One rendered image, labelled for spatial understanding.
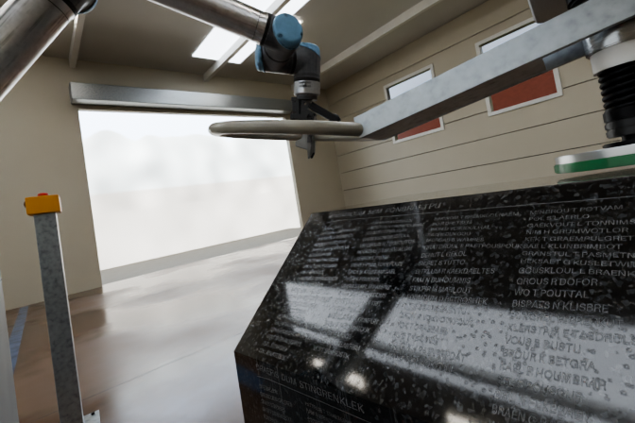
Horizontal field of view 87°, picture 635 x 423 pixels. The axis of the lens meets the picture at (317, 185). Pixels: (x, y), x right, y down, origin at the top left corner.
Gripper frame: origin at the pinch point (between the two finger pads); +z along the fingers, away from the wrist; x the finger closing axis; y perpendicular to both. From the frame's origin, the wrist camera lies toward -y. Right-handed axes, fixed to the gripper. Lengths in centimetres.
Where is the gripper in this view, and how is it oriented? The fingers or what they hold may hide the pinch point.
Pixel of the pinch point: (312, 155)
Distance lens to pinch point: 116.7
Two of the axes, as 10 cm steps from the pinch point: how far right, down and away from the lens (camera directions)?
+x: -1.4, 1.0, -9.9
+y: -9.9, -0.2, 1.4
